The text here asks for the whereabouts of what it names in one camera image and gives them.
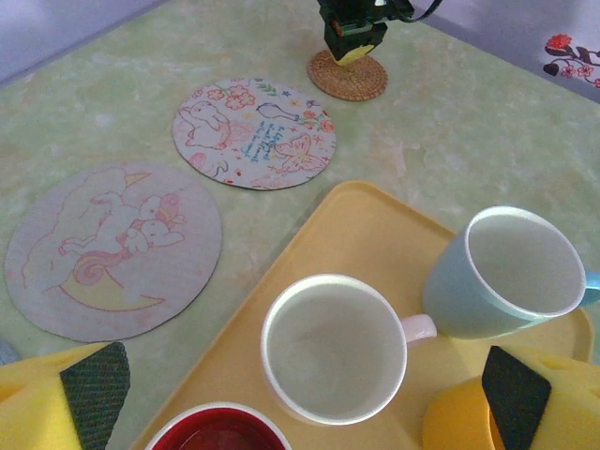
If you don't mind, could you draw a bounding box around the brown cork coaster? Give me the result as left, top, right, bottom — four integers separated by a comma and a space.
307, 49, 389, 102

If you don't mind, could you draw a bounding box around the yellow cup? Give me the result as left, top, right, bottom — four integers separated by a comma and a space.
421, 377, 507, 450

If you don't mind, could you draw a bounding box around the round unicorn print coaster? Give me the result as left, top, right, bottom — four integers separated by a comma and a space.
4, 161, 224, 343

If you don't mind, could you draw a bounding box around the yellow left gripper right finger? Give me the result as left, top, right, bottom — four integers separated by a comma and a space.
481, 345, 600, 450

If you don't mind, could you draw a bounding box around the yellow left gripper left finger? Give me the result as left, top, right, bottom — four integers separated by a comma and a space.
0, 341, 131, 450

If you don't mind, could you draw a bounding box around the light blue mug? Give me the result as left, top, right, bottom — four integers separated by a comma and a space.
421, 205, 600, 339

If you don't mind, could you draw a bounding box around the white mug with red inside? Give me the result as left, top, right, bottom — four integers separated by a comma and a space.
143, 401, 294, 450

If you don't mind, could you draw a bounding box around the yellow plastic tray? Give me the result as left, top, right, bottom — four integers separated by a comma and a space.
128, 181, 595, 450

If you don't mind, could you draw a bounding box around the grey right arm cable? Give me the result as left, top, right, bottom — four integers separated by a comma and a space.
402, 0, 444, 23

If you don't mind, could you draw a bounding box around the pale pink mug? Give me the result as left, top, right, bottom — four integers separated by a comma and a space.
260, 274, 438, 427

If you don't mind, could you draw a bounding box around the round floral cat print coaster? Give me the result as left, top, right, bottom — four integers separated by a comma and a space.
172, 78, 338, 191

